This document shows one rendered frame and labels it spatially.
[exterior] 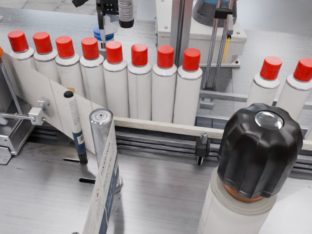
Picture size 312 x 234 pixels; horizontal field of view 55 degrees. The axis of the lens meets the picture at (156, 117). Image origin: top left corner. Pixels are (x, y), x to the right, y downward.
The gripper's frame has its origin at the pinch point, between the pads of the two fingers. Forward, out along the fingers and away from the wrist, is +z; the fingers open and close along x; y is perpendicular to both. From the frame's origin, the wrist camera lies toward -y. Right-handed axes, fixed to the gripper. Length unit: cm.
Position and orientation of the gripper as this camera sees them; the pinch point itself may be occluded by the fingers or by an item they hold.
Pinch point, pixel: (103, 34)
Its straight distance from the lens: 109.9
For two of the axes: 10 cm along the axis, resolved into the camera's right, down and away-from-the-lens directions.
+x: -0.3, -6.8, 7.3
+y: 10.0, 0.0, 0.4
